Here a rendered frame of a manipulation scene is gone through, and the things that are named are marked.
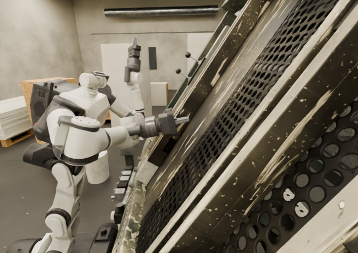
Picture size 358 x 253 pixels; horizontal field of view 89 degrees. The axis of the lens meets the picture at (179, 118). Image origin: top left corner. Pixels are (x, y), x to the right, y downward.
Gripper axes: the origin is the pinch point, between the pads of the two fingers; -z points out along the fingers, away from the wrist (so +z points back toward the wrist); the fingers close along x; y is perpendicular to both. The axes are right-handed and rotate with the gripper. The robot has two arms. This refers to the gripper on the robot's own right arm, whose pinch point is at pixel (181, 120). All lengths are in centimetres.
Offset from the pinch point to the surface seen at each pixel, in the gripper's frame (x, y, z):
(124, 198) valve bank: -45, 14, 43
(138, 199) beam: -32.2, -4.3, 27.8
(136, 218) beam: -32.9, -14.3, 26.9
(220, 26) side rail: 39, 69, -40
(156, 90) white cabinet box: -65, 522, 65
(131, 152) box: -40, 63, 47
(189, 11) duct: 181, 767, -115
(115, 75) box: 15, 259, 100
